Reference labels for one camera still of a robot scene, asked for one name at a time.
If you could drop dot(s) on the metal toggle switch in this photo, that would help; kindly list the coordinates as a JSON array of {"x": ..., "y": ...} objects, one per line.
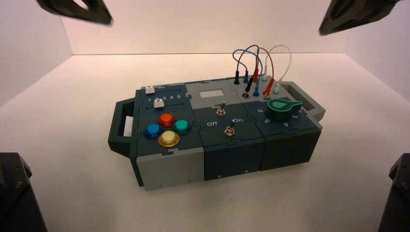
[
  {"x": 229, "y": 129},
  {"x": 220, "y": 110}
]

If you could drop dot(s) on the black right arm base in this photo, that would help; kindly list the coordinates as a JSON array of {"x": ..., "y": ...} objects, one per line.
[{"x": 397, "y": 195}]

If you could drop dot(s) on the teal round push button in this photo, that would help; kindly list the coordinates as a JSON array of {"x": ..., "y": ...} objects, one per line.
[{"x": 182, "y": 126}]

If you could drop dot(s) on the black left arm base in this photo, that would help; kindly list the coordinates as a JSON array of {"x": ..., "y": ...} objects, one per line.
[{"x": 16, "y": 195}]

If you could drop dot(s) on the yellow round push button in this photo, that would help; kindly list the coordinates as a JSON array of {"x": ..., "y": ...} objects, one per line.
[{"x": 168, "y": 139}]

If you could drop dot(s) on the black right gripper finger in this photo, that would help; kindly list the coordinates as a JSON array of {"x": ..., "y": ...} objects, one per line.
[
  {"x": 358, "y": 19},
  {"x": 342, "y": 11}
]

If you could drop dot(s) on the dark teal grey control box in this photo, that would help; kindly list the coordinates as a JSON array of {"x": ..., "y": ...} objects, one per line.
[{"x": 230, "y": 150}]

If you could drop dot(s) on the green rotary pointer knob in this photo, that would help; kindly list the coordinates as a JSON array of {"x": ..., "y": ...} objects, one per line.
[{"x": 282, "y": 109}]

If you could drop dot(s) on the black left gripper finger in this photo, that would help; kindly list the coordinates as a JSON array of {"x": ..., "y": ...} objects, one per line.
[
  {"x": 64, "y": 8},
  {"x": 101, "y": 11}
]

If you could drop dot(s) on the blue round push button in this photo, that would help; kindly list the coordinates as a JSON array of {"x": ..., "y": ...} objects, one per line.
[{"x": 153, "y": 130}]

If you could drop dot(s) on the white slider knob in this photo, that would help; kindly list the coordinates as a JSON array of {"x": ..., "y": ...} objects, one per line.
[
  {"x": 159, "y": 103},
  {"x": 149, "y": 90}
]

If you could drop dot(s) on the red round push button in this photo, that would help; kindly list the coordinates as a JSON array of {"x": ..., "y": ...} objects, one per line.
[{"x": 166, "y": 119}]

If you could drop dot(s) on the small grey display screen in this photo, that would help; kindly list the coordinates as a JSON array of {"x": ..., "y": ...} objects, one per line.
[{"x": 211, "y": 94}]

